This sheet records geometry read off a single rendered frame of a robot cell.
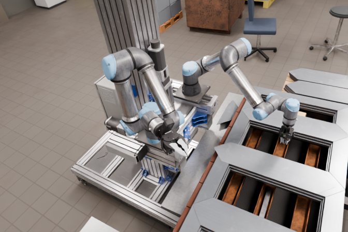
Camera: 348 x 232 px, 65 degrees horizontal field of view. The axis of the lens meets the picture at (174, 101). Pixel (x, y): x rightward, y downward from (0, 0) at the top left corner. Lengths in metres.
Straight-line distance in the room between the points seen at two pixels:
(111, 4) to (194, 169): 1.24
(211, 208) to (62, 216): 1.68
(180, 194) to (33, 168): 2.03
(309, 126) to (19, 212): 2.71
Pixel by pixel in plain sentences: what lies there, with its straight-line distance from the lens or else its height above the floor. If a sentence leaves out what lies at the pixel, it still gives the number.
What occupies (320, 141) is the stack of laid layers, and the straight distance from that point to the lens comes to 2.10.
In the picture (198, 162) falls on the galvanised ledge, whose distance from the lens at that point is 2.08.
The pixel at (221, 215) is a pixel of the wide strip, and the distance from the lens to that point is 1.64.
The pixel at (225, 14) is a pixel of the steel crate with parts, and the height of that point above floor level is 0.42.
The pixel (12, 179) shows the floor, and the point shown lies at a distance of 3.53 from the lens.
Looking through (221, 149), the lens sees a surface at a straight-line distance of 1.90.
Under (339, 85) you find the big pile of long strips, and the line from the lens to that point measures 2.65.
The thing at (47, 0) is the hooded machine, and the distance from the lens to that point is 8.31.
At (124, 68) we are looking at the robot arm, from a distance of 1.38.
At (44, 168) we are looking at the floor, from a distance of 3.43.
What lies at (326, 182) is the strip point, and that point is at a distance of 1.87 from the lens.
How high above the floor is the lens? 2.32
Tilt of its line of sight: 39 degrees down
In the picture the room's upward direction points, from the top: 8 degrees counter-clockwise
